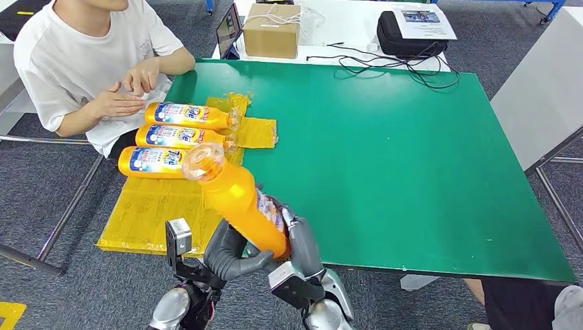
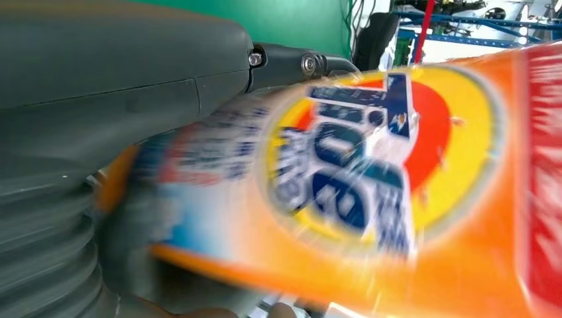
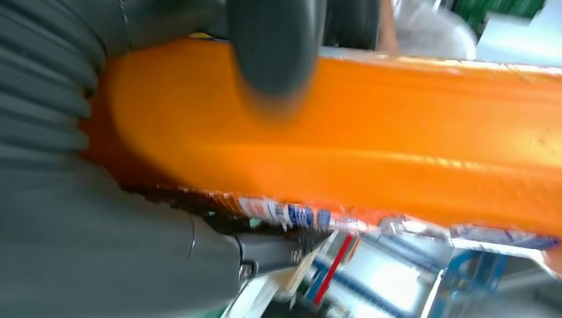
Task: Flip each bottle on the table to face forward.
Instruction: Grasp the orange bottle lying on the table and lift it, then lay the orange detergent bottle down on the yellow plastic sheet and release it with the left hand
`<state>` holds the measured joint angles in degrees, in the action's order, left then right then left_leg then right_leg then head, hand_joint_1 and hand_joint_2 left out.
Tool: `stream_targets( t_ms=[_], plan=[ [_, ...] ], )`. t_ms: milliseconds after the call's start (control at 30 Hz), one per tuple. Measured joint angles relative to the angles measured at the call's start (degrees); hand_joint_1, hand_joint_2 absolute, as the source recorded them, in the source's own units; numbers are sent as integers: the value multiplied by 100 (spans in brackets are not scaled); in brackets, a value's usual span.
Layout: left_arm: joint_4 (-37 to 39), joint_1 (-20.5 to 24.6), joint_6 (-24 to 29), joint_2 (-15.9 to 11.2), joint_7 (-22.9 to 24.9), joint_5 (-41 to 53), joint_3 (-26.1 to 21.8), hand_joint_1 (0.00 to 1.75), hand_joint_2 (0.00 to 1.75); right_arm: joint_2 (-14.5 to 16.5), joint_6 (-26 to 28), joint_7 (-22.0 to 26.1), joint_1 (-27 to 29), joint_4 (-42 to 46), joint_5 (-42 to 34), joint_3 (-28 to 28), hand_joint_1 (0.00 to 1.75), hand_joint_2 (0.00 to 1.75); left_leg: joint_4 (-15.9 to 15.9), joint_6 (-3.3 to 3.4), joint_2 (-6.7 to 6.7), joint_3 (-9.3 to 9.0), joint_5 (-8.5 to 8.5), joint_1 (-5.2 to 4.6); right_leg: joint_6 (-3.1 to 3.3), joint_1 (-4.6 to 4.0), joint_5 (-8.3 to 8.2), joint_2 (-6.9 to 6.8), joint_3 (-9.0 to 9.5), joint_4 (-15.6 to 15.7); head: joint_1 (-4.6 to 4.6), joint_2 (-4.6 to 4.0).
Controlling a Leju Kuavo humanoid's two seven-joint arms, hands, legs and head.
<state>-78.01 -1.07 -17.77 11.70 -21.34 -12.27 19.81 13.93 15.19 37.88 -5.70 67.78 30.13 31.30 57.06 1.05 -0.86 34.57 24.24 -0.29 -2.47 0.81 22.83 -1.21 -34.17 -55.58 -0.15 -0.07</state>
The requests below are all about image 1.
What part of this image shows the black case with yellow tag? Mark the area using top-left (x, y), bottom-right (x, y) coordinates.
top-left (0, 0), bottom-right (51, 41)

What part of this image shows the person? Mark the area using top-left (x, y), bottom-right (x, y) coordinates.
top-left (464, 278), bottom-right (583, 330)
top-left (12, 0), bottom-right (197, 160)

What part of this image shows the white table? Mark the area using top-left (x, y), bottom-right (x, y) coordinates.
top-left (211, 0), bottom-right (452, 72)

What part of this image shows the white string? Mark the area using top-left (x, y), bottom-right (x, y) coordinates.
top-left (243, 3), bottom-right (327, 28)

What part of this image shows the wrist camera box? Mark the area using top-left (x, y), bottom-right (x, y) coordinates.
top-left (268, 261), bottom-right (327, 311)
top-left (165, 218), bottom-right (193, 267)

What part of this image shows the white table support block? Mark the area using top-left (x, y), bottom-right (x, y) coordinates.
top-left (400, 275), bottom-right (441, 293)

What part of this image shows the yellow taped cardboard mat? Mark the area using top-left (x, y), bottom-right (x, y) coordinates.
top-left (96, 92), bottom-right (278, 257)

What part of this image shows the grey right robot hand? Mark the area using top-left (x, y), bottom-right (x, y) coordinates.
top-left (256, 184), bottom-right (325, 280)

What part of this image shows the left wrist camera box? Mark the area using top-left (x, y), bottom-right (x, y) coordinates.
top-left (165, 218), bottom-right (193, 267)

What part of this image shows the person's left hand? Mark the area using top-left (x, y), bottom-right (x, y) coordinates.
top-left (122, 58), bottom-right (161, 98)

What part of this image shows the black cable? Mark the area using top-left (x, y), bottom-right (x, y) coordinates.
top-left (327, 41), bottom-right (450, 74)
top-left (306, 54), bottom-right (462, 90)

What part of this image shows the grey metal frame table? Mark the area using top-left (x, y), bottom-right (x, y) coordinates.
top-left (0, 43), bottom-right (103, 277)

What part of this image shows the black tablet on stand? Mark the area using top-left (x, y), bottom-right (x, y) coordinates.
top-left (215, 2), bottom-right (243, 60)

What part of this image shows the person's right hand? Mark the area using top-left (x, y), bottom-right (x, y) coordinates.
top-left (85, 80), bottom-right (146, 121)

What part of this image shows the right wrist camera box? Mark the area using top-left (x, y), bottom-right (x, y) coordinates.
top-left (268, 261), bottom-right (327, 311)

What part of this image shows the grey table with metal legs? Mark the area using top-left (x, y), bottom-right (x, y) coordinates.
top-left (490, 5), bottom-right (583, 252)

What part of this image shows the printed paper sheet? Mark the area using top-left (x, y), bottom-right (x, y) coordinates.
top-left (392, 3), bottom-right (458, 41)

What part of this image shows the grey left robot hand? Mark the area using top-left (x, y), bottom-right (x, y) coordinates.
top-left (203, 218), bottom-right (274, 282)

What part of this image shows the blue metal frame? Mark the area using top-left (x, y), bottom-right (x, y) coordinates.
top-left (523, 0), bottom-right (568, 23)

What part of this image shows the black zip case with paper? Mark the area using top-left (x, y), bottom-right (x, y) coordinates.
top-left (376, 10), bottom-right (450, 58)

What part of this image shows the brown cardboard box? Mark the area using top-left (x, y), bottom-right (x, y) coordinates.
top-left (242, 3), bottom-right (303, 59)

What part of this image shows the orange detergent bottle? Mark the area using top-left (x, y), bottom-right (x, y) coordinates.
top-left (181, 142), bottom-right (291, 261)
top-left (118, 146), bottom-right (201, 180)
top-left (135, 124), bottom-right (237, 151)
top-left (144, 102), bottom-right (241, 131)

